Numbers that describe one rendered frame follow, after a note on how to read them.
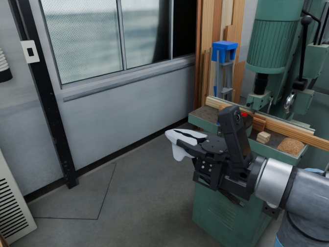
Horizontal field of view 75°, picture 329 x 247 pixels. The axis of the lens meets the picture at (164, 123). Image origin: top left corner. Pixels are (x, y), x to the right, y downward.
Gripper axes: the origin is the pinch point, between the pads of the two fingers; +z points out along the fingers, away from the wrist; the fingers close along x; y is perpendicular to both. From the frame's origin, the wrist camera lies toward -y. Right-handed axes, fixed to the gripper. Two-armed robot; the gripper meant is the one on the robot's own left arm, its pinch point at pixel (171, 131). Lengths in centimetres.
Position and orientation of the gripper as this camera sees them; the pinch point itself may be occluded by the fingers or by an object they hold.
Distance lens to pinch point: 49.0
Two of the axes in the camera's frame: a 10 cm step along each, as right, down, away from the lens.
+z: -8.1, -3.0, 5.1
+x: 5.8, -2.8, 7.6
